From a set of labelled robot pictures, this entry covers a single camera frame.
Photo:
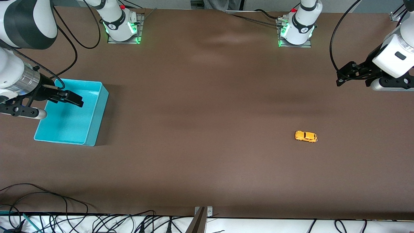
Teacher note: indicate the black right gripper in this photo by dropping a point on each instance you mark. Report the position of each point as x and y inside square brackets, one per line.
[44, 91]

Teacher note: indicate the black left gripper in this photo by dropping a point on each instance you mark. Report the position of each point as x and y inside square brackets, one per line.
[366, 67]

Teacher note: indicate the yellow beetle toy car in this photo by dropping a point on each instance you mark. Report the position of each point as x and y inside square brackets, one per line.
[305, 136]

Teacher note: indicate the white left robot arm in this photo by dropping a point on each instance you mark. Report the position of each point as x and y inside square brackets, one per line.
[393, 51]

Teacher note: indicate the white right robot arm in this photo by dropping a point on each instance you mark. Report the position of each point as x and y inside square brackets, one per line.
[9, 64]

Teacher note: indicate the teal plastic bin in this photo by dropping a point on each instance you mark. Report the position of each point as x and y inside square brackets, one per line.
[74, 126]

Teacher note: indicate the person legs grey trousers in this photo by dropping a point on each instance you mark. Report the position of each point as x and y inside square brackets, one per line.
[224, 4]

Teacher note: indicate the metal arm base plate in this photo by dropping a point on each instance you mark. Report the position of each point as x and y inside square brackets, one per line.
[141, 22]
[294, 46]

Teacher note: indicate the small aluminium corner bracket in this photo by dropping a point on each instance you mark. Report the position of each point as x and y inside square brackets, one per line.
[395, 16]

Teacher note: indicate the aluminium rail strip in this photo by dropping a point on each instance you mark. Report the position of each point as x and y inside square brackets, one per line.
[245, 12]

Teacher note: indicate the metal table edge bracket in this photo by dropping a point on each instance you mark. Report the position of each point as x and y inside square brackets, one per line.
[198, 223]

